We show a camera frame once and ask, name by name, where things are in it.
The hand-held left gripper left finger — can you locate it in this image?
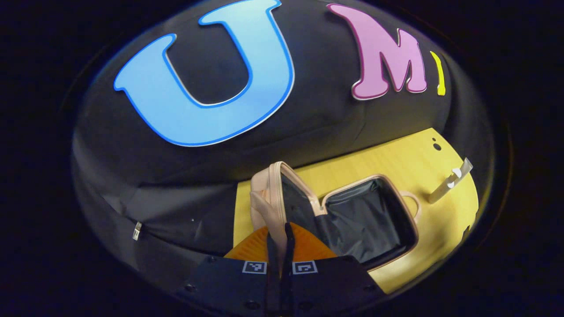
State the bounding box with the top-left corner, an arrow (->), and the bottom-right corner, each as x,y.
176,222 -> 280,317

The white cream tube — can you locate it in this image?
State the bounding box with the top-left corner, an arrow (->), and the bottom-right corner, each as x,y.
427,158 -> 474,204

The pink suitcase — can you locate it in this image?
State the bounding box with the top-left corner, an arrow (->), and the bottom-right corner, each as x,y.
250,161 -> 422,271

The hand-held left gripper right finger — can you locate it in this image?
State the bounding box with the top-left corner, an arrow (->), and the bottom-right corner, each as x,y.
282,221 -> 388,317

